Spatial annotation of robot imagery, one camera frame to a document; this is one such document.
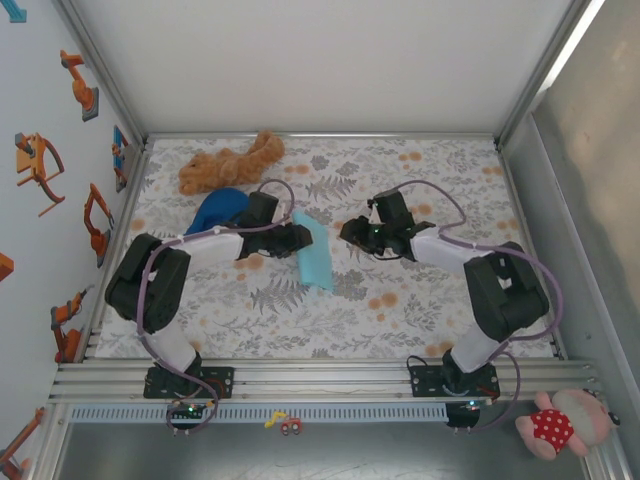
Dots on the small red car figure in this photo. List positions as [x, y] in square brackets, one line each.
[291, 427]

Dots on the blue and orange wall sticker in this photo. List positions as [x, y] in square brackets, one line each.
[120, 150]

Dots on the brown teddy bear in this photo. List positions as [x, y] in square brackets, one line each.
[235, 167]

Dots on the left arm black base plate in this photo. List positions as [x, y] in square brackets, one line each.
[225, 382]

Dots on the orange gripper wall sticker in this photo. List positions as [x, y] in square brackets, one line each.
[35, 160]

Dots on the light blue paper sheet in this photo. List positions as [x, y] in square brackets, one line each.
[315, 265]

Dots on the floral tablecloth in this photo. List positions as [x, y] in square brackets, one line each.
[350, 325]

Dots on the small yellow note figure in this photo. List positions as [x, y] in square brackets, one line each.
[275, 419]

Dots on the blue cap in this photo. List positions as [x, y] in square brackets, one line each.
[220, 205]

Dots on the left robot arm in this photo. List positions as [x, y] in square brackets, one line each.
[150, 280]

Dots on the pink doll red dotted dress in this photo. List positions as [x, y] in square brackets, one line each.
[550, 425]

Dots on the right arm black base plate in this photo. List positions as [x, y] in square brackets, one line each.
[422, 382]

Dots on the orange block wall sticker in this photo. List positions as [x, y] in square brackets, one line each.
[5, 267]

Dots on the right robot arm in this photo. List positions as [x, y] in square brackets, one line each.
[505, 290]

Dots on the aluminium frame rail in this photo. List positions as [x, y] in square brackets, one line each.
[325, 380]
[375, 135]
[550, 65]
[517, 200]
[116, 250]
[99, 65]

